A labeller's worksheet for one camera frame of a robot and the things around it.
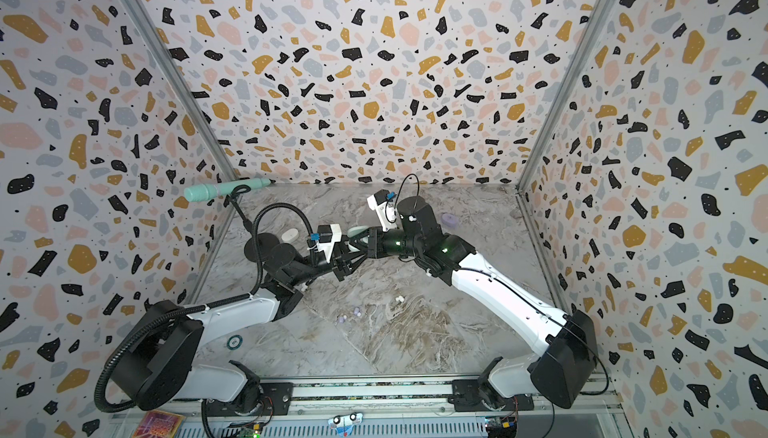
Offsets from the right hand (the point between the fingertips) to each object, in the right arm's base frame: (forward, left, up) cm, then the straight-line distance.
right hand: (349, 239), depth 66 cm
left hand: (+2, -5, -4) cm, 7 cm away
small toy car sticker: (-32, +1, -29) cm, 43 cm away
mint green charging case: (+3, -1, -1) cm, 3 cm away
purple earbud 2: (-7, +6, -31) cm, 32 cm away
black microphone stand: (+20, +36, -31) cm, 52 cm away
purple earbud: (-5, +2, -31) cm, 32 cm away
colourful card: (-32, +44, -29) cm, 62 cm away
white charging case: (+21, +28, -29) cm, 46 cm away
